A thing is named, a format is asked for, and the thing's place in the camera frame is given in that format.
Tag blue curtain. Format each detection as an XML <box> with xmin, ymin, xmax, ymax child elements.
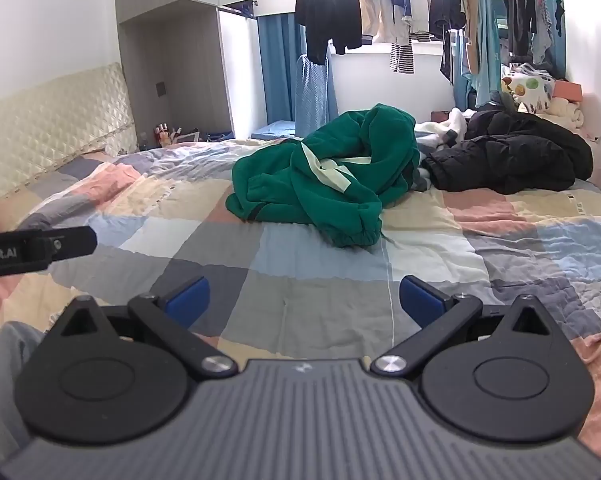
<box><xmin>257</xmin><ymin>12</ymin><xmax>306</xmax><ymax>126</ymax></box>

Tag beige quilted headboard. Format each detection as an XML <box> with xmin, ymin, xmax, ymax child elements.
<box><xmin>0</xmin><ymin>62</ymin><xmax>138</xmax><ymax>221</ymax></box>

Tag white fleece garment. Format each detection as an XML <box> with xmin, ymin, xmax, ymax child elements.
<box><xmin>415</xmin><ymin>107</ymin><xmax>468</xmax><ymax>148</ymax></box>

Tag green zip hoodie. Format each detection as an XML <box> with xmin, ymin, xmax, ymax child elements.
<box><xmin>225</xmin><ymin>103</ymin><xmax>421</xmax><ymax>248</ymax></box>

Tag beige hanging jacket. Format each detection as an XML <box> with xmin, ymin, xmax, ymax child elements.
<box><xmin>359</xmin><ymin>0</ymin><xmax>396</xmax><ymax>43</ymax></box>

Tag person's grey trouser leg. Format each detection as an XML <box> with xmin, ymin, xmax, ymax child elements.
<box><xmin>0</xmin><ymin>320</ymin><xmax>48</xmax><ymax>463</ymax></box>

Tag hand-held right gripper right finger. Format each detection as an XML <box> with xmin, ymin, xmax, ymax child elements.
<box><xmin>370</xmin><ymin>275</ymin><xmax>561</xmax><ymax>377</ymax></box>

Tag black white striped garment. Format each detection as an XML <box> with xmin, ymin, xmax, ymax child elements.
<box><xmin>390</xmin><ymin>40</ymin><xmax>415</xmax><ymax>75</ymax></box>

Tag cream fleece blanket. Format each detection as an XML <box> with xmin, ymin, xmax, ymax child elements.
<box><xmin>517</xmin><ymin>97</ymin><xmax>587</xmax><ymax>131</ymax></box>

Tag dark hanging garments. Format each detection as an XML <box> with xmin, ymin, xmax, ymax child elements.
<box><xmin>500</xmin><ymin>0</ymin><xmax>537</xmax><ymax>58</ymax></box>

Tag black hanging sweater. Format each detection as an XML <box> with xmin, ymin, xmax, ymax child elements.
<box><xmin>330</xmin><ymin>0</ymin><xmax>365</xmax><ymax>56</ymax></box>
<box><xmin>294</xmin><ymin>0</ymin><xmax>337</xmax><ymax>66</ymax></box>

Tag light blue striped cloth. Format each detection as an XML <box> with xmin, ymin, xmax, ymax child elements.
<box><xmin>294</xmin><ymin>54</ymin><xmax>338</xmax><ymax>136</ymax></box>

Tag cluster of cosmetic bottles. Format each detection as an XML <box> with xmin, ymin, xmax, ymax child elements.
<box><xmin>153</xmin><ymin>122</ymin><xmax>182</xmax><ymax>148</ymax></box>

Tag patchwork checked quilt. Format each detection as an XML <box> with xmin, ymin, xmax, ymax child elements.
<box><xmin>0</xmin><ymin>137</ymin><xmax>601</xmax><ymax>461</ymax></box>

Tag blue cushion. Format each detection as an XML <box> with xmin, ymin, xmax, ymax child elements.
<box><xmin>250</xmin><ymin>120</ymin><xmax>301</xmax><ymax>139</ymax></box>

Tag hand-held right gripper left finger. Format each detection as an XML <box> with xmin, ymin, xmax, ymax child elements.
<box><xmin>45</xmin><ymin>275</ymin><xmax>238</xmax><ymax>380</ymax></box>

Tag light blue hanging dress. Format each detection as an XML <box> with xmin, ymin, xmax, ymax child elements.
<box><xmin>453</xmin><ymin>0</ymin><xmax>506</xmax><ymax>108</ymax></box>

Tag blue and white jacket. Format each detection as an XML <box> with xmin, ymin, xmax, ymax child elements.
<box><xmin>385</xmin><ymin>0</ymin><xmax>432</xmax><ymax>43</ymax></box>

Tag tan hanging coat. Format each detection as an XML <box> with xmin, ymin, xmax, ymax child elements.
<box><xmin>460</xmin><ymin>0</ymin><xmax>488</xmax><ymax>73</ymax></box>

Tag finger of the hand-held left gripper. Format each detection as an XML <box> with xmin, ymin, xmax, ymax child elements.
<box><xmin>43</xmin><ymin>226</ymin><xmax>99</xmax><ymax>264</ymax></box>

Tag black down jacket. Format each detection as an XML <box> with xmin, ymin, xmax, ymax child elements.
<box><xmin>423</xmin><ymin>109</ymin><xmax>595</xmax><ymax>193</ymax></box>

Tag pink box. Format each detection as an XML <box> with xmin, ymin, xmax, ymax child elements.
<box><xmin>553</xmin><ymin>80</ymin><xmax>586</xmax><ymax>103</ymax></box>

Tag black hanging jacket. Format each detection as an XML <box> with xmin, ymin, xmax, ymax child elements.
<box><xmin>429</xmin><ymin>0</ymin><xmax>468</xmax><ymax>86</ymax></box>

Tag grey tall cabinet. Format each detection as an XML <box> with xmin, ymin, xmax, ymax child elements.
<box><xmin>116</xmin><ymin>7</ymin><xmax>236</xmax><ymax>151</ymax></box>

